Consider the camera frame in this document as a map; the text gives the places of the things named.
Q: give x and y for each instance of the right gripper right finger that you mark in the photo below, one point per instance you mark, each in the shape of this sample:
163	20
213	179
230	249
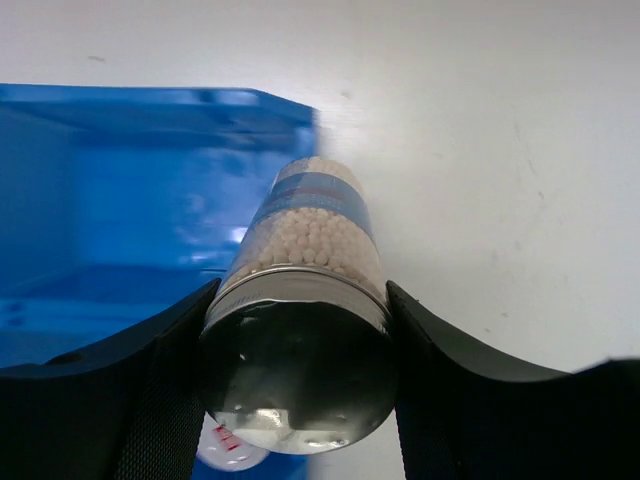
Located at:
466	410

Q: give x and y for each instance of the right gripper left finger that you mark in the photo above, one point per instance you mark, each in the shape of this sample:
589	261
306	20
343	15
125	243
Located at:
124	407

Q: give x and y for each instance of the small white-lid jar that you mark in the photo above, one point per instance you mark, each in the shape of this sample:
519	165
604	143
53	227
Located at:
220	449

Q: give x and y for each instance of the tall silver-capped bottle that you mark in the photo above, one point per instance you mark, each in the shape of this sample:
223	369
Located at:
296	354

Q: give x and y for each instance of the blue three-compartment plastic bin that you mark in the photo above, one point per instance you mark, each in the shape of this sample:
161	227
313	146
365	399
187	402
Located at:
118	202

